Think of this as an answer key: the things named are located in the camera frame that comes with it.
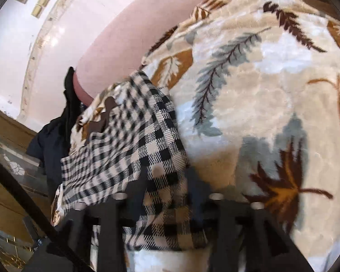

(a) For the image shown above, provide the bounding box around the dark navy garment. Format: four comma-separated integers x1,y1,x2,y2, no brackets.
26,66,87,196

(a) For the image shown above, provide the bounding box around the pink padded headboard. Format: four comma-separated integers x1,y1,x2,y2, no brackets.
74,0,245,107

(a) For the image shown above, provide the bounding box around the black and beige checked shirt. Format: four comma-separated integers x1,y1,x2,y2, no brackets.
51,71,216,251

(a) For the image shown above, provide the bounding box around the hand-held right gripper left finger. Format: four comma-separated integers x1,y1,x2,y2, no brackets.
55,170,149,272

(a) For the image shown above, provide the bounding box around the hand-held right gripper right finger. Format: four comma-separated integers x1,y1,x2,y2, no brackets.
185,166,315,272

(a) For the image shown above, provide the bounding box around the leaf print plush blanket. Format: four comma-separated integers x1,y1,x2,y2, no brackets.
51,0,340,272

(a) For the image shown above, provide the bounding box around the wooden cabinet with glass door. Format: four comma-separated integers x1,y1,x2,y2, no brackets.
0,102,61,272

